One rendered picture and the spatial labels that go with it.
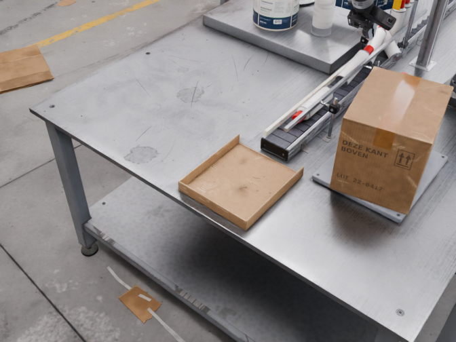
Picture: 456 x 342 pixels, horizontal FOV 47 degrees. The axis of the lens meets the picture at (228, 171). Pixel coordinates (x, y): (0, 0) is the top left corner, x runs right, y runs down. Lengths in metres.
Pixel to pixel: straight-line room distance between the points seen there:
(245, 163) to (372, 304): 0.61
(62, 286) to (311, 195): 1.31
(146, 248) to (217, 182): 0.72
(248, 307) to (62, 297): 0.85
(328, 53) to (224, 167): 0.77
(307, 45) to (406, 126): 0.91
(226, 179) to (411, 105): 0.59
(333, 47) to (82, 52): 2.27
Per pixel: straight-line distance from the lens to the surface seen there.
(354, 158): 1.54
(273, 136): 1.76
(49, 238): 2.72
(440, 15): 2.25
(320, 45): 2.29
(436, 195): 1.75
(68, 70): 3.90
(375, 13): 1.99
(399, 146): 1.47
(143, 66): 2.23
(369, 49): 2.12
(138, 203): 2.47
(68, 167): 2.20
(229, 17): 2.47
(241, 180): 1.66
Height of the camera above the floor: 1.97
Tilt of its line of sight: 42 degrees down
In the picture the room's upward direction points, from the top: 1 degrees clockwise
